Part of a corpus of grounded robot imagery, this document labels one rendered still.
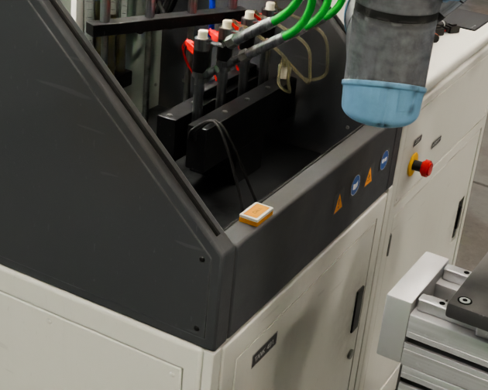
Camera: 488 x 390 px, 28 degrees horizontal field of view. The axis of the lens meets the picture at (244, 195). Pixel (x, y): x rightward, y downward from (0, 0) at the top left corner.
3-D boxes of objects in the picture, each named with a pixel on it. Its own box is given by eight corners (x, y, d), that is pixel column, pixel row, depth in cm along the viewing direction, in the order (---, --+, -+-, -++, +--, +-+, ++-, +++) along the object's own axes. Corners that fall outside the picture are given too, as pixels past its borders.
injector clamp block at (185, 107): (201, 209, 168) (207, 128, 162) (152, 193, 173) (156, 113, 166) (289, 148, 196) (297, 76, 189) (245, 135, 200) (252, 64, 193)
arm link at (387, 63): (414, 94, 98) (434, -13, 93) (424, 138, 88) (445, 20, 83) (336, 86, 98) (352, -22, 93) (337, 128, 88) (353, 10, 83)
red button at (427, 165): (424, 185, 199) (428, 162, 196) (405, 179, 200) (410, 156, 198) (432, 176, 203) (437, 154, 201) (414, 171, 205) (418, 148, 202)
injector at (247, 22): (252, 132, 181) (262, 23, 172) (228, 125, 183) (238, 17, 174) (259, 128, 184) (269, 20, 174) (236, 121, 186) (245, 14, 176)
